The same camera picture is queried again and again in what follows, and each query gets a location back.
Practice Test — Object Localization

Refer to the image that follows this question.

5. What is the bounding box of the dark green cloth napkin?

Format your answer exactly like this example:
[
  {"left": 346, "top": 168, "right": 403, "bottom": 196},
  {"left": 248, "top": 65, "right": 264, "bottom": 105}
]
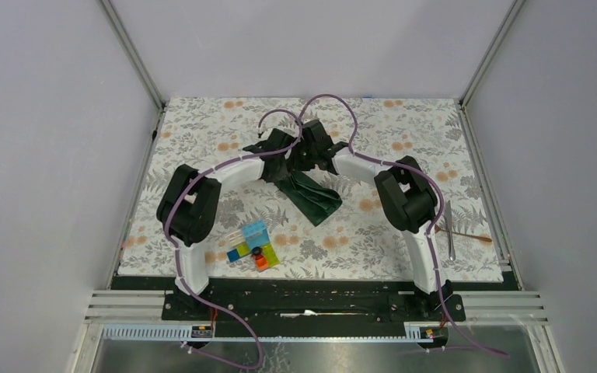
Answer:
[{"left": 274, "top": 172, "right": 343, "bottom": 226}]

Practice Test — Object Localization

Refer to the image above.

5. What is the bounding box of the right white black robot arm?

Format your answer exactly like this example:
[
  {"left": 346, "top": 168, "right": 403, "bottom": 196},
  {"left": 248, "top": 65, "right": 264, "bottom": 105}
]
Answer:
[{"left": 290, "top": 120, "right": 452, "bottom": 320}]

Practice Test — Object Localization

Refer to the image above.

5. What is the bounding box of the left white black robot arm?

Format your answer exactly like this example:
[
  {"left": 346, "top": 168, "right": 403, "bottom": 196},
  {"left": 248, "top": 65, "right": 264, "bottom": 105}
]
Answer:
[{"left": 156, "top": 129, "right": 301, "bottom": 319}]

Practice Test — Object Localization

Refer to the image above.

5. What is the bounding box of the floral patterned table mat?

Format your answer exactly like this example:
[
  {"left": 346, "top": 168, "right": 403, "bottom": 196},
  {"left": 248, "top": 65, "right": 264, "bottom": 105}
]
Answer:
[{"left": 117, "top": 97, "right": 503, "bottom": 282}]

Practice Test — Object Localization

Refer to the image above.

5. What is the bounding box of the colourful toy brick assembly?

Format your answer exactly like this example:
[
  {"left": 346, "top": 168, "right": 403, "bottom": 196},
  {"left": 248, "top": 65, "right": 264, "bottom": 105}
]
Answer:
[{"left": 225, "top": 220, "right": 280, "bottom": 272}]

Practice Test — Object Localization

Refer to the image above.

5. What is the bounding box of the copper spoon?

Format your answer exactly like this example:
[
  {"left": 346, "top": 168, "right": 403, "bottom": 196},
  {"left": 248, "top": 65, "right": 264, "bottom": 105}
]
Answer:
[{"left": 435, "top": 225, "right": 493, "bottom": 243}]

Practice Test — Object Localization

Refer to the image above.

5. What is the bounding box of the silver table knife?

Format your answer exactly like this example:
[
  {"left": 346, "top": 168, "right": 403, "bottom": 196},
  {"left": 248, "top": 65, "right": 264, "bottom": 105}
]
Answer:
[{"left": 443, "top": 200, "right": 456, "bottom": 261}]

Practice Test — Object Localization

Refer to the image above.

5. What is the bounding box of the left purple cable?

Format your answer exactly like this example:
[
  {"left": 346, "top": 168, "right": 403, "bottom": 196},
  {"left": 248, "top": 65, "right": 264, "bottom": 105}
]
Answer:
[{"left": 163, "top": 109, "right": 305, "bottom": 371}]

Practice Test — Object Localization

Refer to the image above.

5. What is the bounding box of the purple cable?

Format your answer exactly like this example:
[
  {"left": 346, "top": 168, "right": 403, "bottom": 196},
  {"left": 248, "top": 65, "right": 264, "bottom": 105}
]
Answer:
[
  {"left": 295, "top": 93, "right": 511, "bottom": 359},
  {"left": 163, "top": 109, "right": 305, "bottom": 371}
]

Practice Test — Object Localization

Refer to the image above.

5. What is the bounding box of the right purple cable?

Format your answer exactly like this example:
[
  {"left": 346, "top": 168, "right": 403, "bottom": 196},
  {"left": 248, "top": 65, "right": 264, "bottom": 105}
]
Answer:
[{"left": 295, "top": 93, "right": 511, "bottom": 359}]

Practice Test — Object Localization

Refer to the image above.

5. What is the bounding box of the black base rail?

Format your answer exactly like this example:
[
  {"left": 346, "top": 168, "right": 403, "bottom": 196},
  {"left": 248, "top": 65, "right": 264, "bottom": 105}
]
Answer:
[{"left": 89, "top": 277, "right": 518, "bottom": 338}]

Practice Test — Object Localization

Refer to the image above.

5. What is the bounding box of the left aluminium frame post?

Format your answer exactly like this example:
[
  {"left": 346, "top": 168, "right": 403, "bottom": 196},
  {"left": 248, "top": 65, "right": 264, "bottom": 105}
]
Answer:
[{"left": 96, "top": 0, "right": 165, "bottom": 110}]

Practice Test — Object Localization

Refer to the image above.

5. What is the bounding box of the aluminium frame post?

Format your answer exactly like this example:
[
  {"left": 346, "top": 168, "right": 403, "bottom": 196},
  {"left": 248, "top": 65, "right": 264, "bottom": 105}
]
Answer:
[
  {"left": 459, "top": 0, "right": 526, "bottom": 107},
  {"left": 96, "top": 0, "right": 165, "bottom": 110}
]

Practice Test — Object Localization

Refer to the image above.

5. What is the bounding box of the right aluminium frame post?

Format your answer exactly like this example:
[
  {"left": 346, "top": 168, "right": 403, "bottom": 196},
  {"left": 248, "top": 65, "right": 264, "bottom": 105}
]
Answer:
[{"left": 459, "top": 0, "right": 526, "bottom": 107}]

